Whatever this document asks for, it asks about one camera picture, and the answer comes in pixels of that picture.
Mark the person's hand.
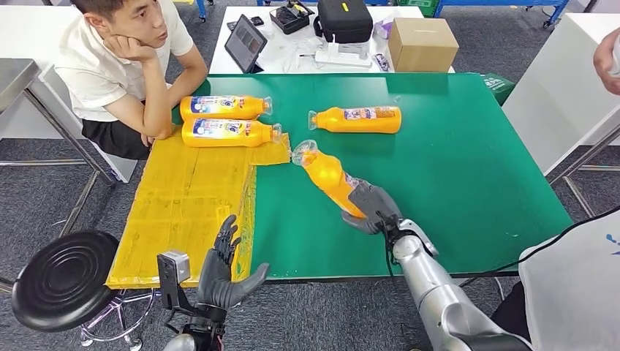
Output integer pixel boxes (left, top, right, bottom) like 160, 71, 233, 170
592, 26, 620, 97

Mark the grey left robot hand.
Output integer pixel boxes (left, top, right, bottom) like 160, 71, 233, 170
196, 214, 271, 311

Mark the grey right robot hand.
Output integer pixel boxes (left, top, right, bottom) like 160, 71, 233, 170
340, 180, 404, 236

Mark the orange detergent bottle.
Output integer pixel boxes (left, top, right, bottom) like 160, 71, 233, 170
181, 118, 284, 148
179, 94, 273, 122
308, 105, 403, 135
291, 139, 369, 220

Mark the yellow taped cardboard sheet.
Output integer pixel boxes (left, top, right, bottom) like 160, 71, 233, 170
105, 132, 292, 290

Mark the green bin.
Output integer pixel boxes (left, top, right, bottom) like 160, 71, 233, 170
479, 72, 517, 107

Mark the black round stool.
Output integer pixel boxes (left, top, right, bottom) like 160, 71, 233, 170
11, 230, 161, 351

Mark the white power strip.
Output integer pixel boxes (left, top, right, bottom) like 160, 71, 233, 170
314, 41, 373, 69

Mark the brown cardboard box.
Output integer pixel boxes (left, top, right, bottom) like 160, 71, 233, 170
387, 17, 460, 74

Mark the purple packet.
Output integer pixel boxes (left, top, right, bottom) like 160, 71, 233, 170
373, 18, 394, 39

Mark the black carry case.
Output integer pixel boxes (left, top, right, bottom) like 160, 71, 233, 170
313, 0, 374, 45

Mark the black tray box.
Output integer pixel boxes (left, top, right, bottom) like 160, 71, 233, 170
269, 1, 316, 35

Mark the black tablet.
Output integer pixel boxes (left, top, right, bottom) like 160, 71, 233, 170
223, 14, 269, 75

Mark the black phone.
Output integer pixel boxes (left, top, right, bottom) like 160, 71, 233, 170
226, 15, 265, 31

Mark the seated person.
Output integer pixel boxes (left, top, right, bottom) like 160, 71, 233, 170
53, 0, 209, 161

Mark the steel table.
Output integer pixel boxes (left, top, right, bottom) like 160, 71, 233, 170
0, 58, 117, 294

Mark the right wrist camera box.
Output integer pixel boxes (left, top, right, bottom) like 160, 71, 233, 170
347, 180, 391, 222

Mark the black cable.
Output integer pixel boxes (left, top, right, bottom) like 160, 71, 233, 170
457, 205, 620, 287

